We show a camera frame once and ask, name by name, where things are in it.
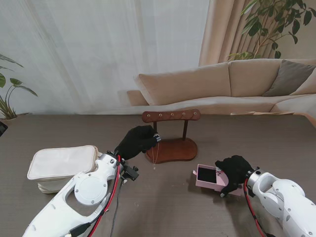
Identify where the red left arm cable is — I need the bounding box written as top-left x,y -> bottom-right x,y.
83,155 -> 121,237

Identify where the broad-leaved green potted plant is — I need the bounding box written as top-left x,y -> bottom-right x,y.
0,53 -> 39,120

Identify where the beige sofa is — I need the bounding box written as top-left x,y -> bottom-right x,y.
126,58 -> 316,116

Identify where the thin gold chain necklace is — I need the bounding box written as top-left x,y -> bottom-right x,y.
152,134 -> 160,170

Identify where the white sheer curtain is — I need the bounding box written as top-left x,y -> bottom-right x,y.
0,0 -> 210,116

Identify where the pink floral jewelry box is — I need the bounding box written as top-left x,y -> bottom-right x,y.
192,163 -> 244,196

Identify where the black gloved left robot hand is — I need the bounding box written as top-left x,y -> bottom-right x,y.
114,125 -> 161,161

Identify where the white zippered cosmetic bag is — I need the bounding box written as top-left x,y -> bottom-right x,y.
27,145 -> 102,195

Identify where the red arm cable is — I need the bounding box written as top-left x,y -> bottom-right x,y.
83,155 -> 121,237
243,179 -> 266,234

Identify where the beige curtain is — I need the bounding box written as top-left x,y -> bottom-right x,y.
198,0 -> 284,67

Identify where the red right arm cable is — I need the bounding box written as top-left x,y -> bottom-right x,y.
243,179 -> 266,234

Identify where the dark grey left camera cable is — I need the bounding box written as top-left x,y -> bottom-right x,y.
110,180 -> 124,237

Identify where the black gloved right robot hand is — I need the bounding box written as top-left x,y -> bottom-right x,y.
214,155 -> 255,198

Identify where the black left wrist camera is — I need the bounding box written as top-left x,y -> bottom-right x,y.
120,164 -> 139,181

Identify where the grey left arm plug cable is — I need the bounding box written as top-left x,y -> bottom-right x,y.
66,222 -> 91,237

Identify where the tall dark-leaved plant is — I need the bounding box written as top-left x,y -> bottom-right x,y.
228,0 -> 313,61

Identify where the grey sofa cushion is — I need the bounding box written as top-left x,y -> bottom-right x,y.
263,59 -> 316,97

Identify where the dark wooden jewelry stand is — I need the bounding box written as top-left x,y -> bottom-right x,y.
142,109 -> 201,164

